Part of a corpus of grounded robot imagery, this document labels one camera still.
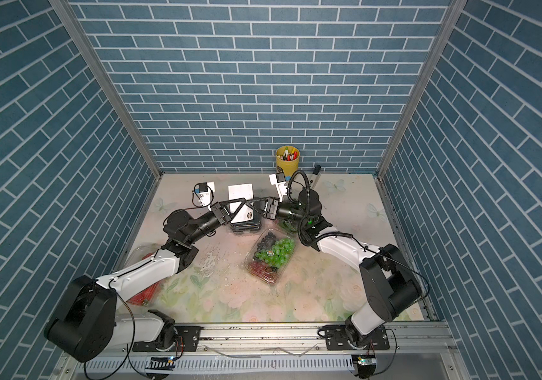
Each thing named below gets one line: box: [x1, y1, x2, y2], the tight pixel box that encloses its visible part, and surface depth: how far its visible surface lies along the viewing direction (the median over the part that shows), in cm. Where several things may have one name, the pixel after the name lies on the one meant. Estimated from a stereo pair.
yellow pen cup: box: [275, 145, 301, 182], surface depth 113 cm
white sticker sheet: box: [228, 182, 254, 223], surface depth 74 cm
